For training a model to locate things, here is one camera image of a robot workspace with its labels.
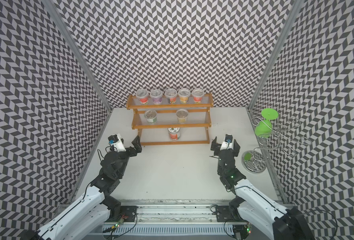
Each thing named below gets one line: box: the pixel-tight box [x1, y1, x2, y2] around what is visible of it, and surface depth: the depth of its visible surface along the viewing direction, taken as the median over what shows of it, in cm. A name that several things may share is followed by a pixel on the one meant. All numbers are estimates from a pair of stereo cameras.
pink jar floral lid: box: [167, 127, 181, 141], surface depth 96 cm
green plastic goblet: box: [254, 108, 279, 138], surface depth 72 cm
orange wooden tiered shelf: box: [126, 92, 214, 146], surface depth 90 cm
